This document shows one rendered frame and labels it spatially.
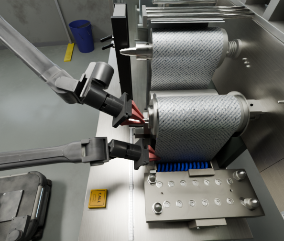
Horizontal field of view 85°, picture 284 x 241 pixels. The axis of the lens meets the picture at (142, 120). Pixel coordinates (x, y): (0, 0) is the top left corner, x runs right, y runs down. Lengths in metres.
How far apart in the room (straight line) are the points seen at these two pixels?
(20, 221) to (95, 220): 0.94
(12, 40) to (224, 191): 0.84
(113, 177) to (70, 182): 1.11
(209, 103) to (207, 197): 0.34
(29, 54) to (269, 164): 0.76
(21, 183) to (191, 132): 1.56
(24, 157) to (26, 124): 2.02
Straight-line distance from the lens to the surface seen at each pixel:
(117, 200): 0.75
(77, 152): 0.50
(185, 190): 0.64
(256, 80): 0.63
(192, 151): 0.60
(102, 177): 0.79
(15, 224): 1.63
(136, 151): 0.54
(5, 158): 0.56
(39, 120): 2.48
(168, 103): 0.45
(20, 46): 0.60
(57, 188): 1.88
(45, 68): 0.51
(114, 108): 0.44
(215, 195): 0.67
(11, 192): 1.77
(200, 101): 0.48
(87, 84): 0.46
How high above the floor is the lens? 1.63
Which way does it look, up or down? 52 degrees down
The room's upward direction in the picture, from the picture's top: straight up
